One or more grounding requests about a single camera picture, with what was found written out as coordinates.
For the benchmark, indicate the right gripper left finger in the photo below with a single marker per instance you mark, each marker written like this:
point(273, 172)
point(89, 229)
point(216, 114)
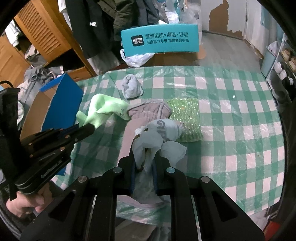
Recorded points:
point(86, 210)

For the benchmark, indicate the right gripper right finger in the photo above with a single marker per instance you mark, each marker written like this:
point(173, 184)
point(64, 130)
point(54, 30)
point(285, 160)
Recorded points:
point(200, 209)

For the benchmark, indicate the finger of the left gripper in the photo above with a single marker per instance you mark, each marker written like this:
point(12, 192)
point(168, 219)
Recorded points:
point(76, 133)

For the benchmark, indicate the blue cardboard box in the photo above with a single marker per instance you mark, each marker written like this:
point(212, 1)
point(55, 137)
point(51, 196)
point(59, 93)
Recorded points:
point(55, 106)

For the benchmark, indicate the light green cloth pouch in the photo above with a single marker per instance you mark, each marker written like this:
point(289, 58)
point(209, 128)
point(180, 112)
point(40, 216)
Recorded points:
point(101, 108)

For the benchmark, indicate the grey sock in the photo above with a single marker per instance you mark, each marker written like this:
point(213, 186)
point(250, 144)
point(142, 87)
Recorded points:
point(131, 87)

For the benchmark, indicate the white patterned sock bundle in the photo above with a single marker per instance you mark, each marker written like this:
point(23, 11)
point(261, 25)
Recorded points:
point(158, 136)

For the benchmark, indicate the green glitter sponge cloth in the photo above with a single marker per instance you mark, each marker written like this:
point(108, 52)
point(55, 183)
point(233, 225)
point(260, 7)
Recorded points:
point(186, 111)

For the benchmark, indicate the person left hand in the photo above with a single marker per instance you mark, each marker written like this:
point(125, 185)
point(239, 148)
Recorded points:
point(24, 205)

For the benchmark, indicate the grey clothes pile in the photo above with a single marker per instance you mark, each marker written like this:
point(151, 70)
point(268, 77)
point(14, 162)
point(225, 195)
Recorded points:
point(43, 75)

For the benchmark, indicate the red packet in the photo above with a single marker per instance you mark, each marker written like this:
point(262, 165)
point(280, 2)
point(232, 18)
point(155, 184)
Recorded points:
point(271, 229)

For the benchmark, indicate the white plastic bag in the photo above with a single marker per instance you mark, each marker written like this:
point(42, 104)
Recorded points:
point(137, 60)

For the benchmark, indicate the dark hanging coats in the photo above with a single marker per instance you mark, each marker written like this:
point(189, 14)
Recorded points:
point(97, 25)

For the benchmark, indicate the wooden louvered wardrobe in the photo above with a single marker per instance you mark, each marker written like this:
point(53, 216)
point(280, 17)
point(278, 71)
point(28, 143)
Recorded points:
point(45, 27)

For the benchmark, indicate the teal printed shipping box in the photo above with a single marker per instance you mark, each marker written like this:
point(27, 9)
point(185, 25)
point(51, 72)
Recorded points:
point(160, 39)

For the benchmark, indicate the shoe rack with shoes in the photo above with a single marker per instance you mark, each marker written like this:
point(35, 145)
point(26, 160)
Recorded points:
point(281, 76)

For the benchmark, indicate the blue plastic bag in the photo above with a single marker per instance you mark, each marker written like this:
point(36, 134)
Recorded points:
point(179, 12)

